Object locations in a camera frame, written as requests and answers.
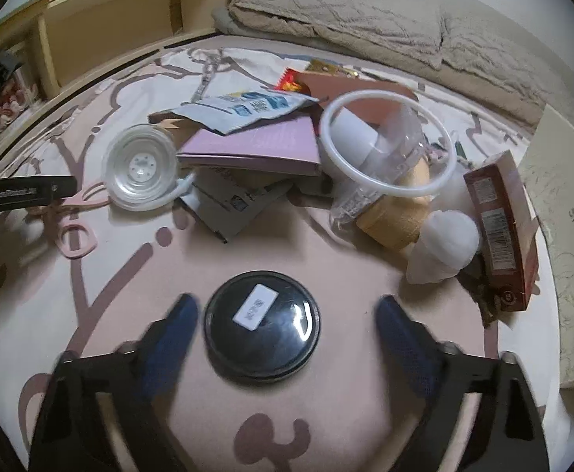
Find white cardboard shoe box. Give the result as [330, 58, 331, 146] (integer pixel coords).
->
[518, 103, 574, 390]

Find blue and white sachet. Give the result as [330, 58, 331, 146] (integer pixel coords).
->
[171, 91, 320, 136]

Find black round tin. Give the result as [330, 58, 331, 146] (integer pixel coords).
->
[203, 270, 322, 383]

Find brown leather pouch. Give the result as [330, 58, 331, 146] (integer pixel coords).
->
[297, 71, 421, 125]

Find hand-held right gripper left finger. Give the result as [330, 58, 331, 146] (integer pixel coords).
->
[28, 293, 200, 472]

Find clear plastic wrapper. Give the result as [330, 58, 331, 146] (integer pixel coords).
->
[330, 182, 382, 238]

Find clear round plastic dome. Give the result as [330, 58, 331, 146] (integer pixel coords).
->
[105, 125, 196, 213]

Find beige fleece duvet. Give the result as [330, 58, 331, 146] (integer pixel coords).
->
[316, 44, 574, 129]

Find grey folded mat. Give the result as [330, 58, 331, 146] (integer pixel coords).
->
[212, 7, 241, 36]

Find red cardboard box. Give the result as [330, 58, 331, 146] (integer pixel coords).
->
[464, 150, 541, 313]

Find pink floral storage box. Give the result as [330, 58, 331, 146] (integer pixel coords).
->
[0, 79, 40, 135]

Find beige bed sheet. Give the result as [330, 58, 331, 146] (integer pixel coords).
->
[0, 34, 563, 306]

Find white cylinder bottle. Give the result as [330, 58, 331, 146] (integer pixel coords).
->
[329, 108, 392, 169]

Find pink notebook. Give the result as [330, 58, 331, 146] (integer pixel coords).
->
[176, 118, 323, 179]

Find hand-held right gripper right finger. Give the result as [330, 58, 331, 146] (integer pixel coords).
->
[374, 295, 549, 472]

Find cartoon printed blanket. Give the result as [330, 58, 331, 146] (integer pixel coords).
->
[0, 46, 563, 472]

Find red snack packet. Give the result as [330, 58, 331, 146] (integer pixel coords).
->
[274, 70, 313, 95]

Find clear plastic cup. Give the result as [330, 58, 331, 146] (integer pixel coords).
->
[331, 101, 428, 192]

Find wooden shelf unit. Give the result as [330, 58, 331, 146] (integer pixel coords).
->
[0, 0, 273, 158]

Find white cone shaped toy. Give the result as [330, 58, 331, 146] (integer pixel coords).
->
[405, 209, 480, 287]

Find grey foil sachet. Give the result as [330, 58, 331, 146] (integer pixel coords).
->
[179, 177, 293, 245]

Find pink scissors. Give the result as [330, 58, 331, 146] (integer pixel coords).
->
[26, 182, 113, 260]

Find clear cup with ring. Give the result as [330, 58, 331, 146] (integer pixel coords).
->
[319, 89, 458, 198]

